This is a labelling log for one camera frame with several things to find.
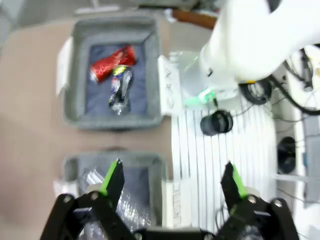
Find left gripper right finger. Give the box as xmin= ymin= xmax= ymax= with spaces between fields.
xmin=212 ymin=161 xmax=301 ymax=240

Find grey felt can basket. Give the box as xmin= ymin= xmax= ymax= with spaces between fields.
xmin=63 ymin=16 xmax=165 ymax=132

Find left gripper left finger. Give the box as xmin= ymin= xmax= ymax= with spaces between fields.
xmin=39 ymin=157 xmax=137 ymax=240

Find white slatted platform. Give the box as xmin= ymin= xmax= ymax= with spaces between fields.
xmin=171 ymin=99 xmax=278 ymax=235

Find black round socket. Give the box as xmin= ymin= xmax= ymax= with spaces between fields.
xmin=276 ymin=136 xmax=298 ymax=175

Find white CAN label card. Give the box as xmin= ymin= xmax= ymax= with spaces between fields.
xmin=157 ymin=55 xmax=182 ymax=117
xmin=56 ymin=36 xmax=74 ymax=97

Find brown wooden board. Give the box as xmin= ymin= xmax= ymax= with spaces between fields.
xmin=171 ymin=9 xmax=218 ymax=30

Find clear plastic bottles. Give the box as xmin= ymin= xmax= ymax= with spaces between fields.
xmin=79 ymin=168 xmax=153 ymax=240

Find grey felt plastic basket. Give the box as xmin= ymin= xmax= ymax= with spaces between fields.
xmin=62 ymin=152 xmax=168 ymax=240

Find crushed red soda can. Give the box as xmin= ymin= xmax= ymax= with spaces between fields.
xmin=89 ymin=45 xmax=138 ymax=85

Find coiled black cable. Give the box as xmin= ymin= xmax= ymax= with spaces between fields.
xmin=238 ymin=79 xmax=273 ymax=105

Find crushed blue silver can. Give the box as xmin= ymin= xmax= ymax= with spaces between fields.
xmin=107 ymin=64 xmax=135 ymax=116

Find thick black cable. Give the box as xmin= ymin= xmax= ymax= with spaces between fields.
xmin=268 ymin=46 xmax=320 ymax=116

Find black cylindrical cup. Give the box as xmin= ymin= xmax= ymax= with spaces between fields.
xmin=199 ymin=109 xmax=234 ymax=137

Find white PLASTIC label card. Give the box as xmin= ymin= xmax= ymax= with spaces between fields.
xmin=53 ymin=178 xmax=77 ymax=201
xmin=161 ymin=179 xmax=182 ymax=229

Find grey equipment box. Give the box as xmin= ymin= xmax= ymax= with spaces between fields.
xmin=302 ymin=116 xmax=320 ymax=204

